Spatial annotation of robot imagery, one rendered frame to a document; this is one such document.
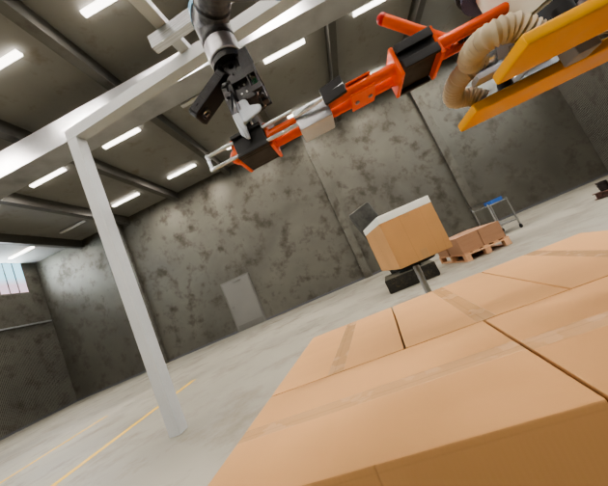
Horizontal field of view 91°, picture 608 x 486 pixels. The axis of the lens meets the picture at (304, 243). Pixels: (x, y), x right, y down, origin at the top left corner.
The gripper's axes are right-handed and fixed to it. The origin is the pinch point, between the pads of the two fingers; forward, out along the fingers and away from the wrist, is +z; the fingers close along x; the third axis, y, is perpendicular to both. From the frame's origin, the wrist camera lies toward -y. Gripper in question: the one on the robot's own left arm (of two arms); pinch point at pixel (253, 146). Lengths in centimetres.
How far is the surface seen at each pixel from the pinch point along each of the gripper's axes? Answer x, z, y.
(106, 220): 191, -102, -202
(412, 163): 1174, -233, 343
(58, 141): 454, -453, -475
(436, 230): 163, 34, 65
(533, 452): -18, 60, 20
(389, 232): 158, 22, 35
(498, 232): 513, 85, 241
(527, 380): -10, 56, 25
